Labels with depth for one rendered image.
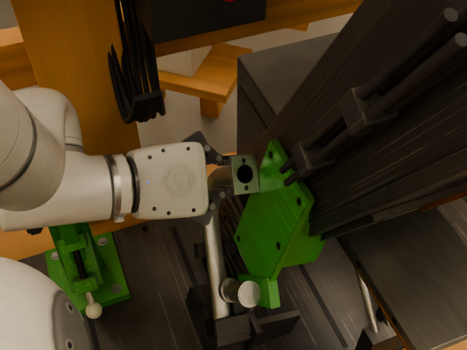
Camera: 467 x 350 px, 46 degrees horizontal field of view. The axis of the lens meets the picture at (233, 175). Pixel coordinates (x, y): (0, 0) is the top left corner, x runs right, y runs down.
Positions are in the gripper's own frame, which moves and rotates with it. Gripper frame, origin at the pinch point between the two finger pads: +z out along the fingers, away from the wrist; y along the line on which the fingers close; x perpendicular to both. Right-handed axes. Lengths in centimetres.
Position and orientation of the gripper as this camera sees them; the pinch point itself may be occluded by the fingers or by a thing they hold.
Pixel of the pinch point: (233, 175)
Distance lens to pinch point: 79.0
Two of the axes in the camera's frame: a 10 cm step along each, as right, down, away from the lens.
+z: 9.0, -0.9, 4.3
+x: -4.3, 0.2, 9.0
